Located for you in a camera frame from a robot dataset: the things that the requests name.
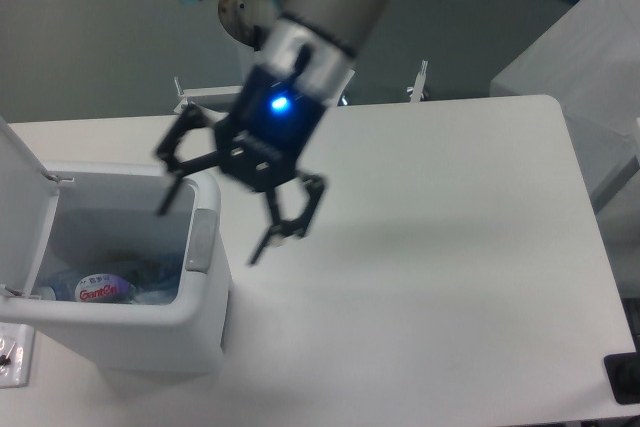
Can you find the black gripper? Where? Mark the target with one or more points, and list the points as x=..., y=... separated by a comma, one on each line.
x=270, y=137

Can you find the crushed clear plastic bottle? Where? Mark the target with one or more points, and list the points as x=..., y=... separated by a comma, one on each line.
x=147, y=281

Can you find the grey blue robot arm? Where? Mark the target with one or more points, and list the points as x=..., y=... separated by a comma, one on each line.
x=305, y=56

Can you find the white trash can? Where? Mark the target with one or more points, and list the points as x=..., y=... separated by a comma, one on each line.
x=88, y=260

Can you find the white trash can lid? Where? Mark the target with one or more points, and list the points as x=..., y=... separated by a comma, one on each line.
x=29, y=199

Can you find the grey covered side table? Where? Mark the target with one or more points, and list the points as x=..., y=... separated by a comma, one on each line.
x=589, y=62

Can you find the black device at edge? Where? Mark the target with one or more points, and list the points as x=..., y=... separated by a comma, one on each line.
x=623, y=374

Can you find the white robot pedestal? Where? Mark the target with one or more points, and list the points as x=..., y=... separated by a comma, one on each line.
x=247, y=21

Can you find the white pedestal base bracket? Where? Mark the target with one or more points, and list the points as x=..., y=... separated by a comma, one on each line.
x=220, y=99

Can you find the white wall plate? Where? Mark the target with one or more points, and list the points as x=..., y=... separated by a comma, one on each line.
x=17, y=344

